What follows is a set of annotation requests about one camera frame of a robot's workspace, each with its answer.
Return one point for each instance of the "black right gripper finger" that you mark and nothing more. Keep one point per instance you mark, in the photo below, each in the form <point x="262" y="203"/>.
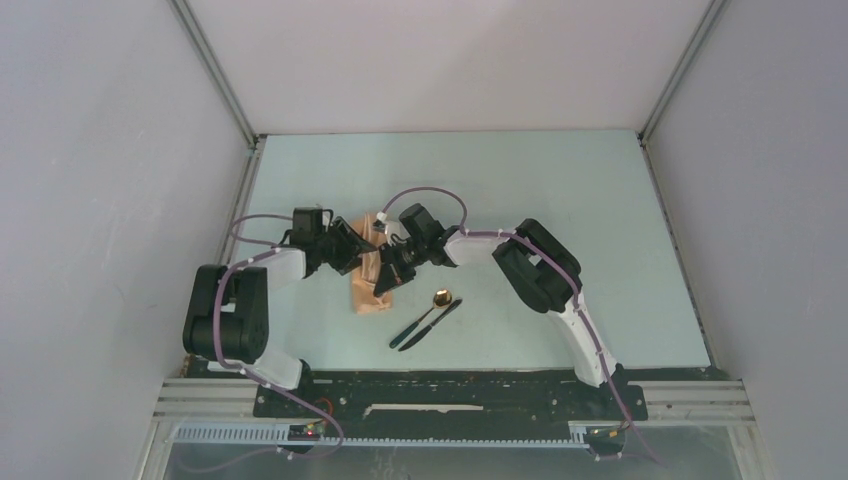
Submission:
<point x="393" y="254"/>
<point x="391" y="276"/>

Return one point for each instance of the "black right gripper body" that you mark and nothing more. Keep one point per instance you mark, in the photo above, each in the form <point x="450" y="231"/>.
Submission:
<point x="416" y="254"/>

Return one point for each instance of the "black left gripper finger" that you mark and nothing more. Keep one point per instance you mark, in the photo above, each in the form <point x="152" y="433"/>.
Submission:
<point x="346" y="243"/>
<point x="346" y="264"/>

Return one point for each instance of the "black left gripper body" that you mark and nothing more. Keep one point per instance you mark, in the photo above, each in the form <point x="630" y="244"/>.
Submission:
<point x="331" y="245"/>

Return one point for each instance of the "peach satin napkin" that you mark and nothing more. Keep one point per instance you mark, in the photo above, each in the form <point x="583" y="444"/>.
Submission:
<point x="364" y="277"/>

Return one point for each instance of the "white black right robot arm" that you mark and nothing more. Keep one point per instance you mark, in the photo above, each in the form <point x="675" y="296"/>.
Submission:
<point x="541" y="271"/>

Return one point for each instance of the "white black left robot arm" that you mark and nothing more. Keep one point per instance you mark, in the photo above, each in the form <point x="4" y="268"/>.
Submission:
<point x="228" y="315"/>

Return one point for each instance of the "black table knife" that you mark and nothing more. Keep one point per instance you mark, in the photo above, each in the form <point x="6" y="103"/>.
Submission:
<point x="426" y="330"/>

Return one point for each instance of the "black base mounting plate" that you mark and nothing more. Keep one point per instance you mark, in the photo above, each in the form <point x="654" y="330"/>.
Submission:
<point x="556" y="393"/>

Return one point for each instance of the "gold spoon dark handle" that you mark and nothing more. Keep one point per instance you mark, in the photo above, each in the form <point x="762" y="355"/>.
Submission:
<point x="441" y="299"/>

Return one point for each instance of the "left side aluminium rail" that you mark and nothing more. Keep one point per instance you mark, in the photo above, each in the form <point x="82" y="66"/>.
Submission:
<point x="232" y="199"/>

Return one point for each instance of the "grey slotted cable duct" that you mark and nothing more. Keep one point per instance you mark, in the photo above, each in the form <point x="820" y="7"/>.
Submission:
<point x="279" y="435"/>

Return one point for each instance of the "left aluminium corner post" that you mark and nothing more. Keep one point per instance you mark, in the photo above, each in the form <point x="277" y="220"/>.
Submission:
<point x="200" y="42"/>

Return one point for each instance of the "aluminium corner post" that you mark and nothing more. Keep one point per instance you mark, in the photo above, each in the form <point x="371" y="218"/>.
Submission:
<point x="700" y="36"/>
<point x="200" y="42"/>

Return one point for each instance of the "aluminium front frame rail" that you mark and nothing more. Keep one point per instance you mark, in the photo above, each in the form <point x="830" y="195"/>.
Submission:
<point x="668" y="403"/>

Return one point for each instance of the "right aluminium corner post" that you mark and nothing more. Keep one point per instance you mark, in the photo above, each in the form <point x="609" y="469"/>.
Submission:
<point x="700" y="36"/>

